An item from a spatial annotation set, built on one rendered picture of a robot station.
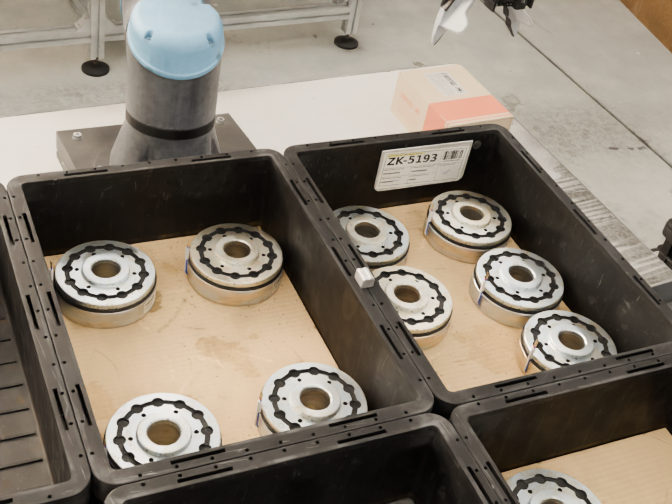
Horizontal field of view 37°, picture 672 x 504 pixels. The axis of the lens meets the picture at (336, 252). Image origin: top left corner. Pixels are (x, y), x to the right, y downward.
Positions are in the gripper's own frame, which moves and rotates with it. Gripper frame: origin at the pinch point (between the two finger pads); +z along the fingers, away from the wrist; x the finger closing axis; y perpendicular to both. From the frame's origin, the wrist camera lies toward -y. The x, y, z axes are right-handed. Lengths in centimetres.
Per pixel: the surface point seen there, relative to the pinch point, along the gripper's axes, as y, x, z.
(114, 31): -139, -10, 75
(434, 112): 3.5, -6.0, 10.2
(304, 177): 33, -45, -6
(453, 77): -4.4, 2.4, 9.8
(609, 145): -69, 122, 88
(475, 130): 29.4, -20.0, -5.9
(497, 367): 57, -32, 4
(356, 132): -3.4, -14.8, 17.3
